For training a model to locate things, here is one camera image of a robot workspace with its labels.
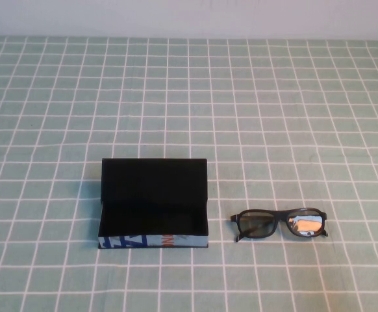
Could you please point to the black glasses case blue print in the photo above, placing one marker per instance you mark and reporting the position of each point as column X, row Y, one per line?
column 153, row 182

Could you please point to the black frame glasses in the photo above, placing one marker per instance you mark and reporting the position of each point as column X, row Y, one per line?
column 281, row 216

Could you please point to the green white checkered tablecloth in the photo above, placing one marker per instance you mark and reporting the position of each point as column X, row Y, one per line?
column 273, row 113

